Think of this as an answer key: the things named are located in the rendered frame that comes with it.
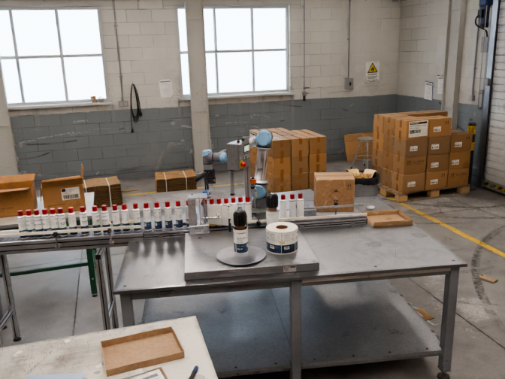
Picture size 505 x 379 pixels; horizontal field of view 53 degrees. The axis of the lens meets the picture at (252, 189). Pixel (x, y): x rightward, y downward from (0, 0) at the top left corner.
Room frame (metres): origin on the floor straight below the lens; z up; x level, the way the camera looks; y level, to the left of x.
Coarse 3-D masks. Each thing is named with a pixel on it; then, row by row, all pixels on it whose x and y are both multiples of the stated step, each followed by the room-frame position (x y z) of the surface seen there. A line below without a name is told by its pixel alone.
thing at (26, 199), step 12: (0, 180) 4.42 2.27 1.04; (12, 180) 4.43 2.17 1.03; (24, 180) 4.44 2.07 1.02; (0, 192) 4.02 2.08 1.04; (12, 192) 4.17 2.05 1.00; (24, 192) 4.19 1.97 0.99; (0, 204) 4.14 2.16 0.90; (12, 204) 4.16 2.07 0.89; (24, 204) 4.19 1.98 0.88; (36, 204) 4.38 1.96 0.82; (0, 216) 4.13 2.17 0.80; (12, 216) 4.16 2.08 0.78
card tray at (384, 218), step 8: (368, 216) 3.73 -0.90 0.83; (376, 216) 3.73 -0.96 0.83; (384, 216) 3.72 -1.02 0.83; (392, 216) 3.72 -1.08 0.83; (400, 216) 3.71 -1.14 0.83; (376, 224) 3.49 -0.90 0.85; (384, 224) 3.50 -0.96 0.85; (392, 224) 3.50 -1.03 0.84; (400, 224) 3.51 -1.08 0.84; (408, 224) 3.52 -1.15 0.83
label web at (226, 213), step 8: (208, 208) 3.42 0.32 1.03; (216, 208) 3.40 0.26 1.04; (224, 208) 3.38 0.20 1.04; (232, 208) 3.35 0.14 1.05; (208, 216) 3.42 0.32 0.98; (224, 216) 3.38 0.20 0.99; (232, 216) 3.35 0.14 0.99; (216, 224) 3.40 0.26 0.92; (224, 224) 3.38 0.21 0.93; (232, 224) 3.35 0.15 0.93
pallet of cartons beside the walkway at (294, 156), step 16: (272, 128) 8.05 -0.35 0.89; (272, 144) 6.90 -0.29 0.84; (288, 144) 6.95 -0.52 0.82; (304, 144) 7.03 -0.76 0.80; (320, 144) 7.10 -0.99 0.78; (272, 160) 6.91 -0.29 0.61; (288, 160) 6.95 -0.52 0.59; (304, 160) 7.03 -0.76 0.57; (320, 160) 7.09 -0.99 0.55; (272, 176) 6.91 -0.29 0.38; (288, 176) 6.95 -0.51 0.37; (304, 176) 7.03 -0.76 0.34; (272, 192) 6.97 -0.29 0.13
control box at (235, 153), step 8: (232, 144) 3.52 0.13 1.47; (240, 144) 3.53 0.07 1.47; (232, 152) 3.52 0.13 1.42; (240, 152) 3.52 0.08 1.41; (248, 152) 3.62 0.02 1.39; (232, 160) 3.52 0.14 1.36; (240, 160) 3.52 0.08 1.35; (248, 160) 3.62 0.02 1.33; (232, 168) 3.52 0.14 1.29; (240, 168) 3.51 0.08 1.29
